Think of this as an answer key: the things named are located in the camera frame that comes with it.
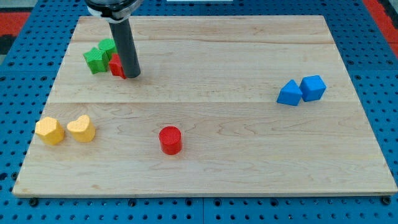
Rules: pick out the red cylinder block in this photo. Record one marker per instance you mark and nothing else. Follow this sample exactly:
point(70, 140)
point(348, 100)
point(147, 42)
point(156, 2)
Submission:
point(170, 139)

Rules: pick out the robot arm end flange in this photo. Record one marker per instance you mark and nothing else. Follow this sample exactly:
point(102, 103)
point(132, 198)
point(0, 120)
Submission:
point(113, 11)

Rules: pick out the red star block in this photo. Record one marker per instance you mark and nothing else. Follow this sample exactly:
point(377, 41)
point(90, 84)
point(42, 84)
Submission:
point(116, 67)

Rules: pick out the green star block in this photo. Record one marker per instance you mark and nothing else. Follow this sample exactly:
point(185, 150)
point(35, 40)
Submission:
point(97, 60)

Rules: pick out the wooden board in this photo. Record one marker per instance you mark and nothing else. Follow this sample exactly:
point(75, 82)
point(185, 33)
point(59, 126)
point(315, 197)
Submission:
point(217, 79)

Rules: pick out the blue triangle block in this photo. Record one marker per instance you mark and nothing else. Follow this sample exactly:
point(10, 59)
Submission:
point(290, 94)

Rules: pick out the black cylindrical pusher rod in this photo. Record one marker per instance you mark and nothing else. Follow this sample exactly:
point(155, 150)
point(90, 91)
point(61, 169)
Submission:
point(124, 41)

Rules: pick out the green cylinder block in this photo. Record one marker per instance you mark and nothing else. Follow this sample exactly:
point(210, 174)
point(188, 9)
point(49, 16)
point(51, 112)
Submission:
point(109, 46)

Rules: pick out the blue cube block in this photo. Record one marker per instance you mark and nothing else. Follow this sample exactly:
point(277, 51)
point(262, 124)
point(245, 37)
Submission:
point(312, 87)

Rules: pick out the yellow heart block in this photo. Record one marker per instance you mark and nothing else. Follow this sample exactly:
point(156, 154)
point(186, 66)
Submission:
point(82, 129)

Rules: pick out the yellow hexagon block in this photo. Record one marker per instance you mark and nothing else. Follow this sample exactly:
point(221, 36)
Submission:
point(49, 130)

